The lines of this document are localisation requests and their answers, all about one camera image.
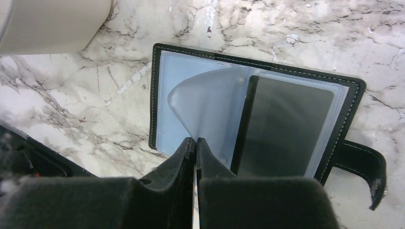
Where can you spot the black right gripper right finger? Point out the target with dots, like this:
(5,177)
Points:
(230,202)

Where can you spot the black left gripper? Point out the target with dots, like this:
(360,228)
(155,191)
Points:
(27,164)

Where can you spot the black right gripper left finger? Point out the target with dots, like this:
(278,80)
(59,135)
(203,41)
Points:
(162,199)

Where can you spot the black leather card holder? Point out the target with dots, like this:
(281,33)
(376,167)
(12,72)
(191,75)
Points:
(201,94)

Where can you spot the white oblong plastic tray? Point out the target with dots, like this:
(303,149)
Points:
(49,26)

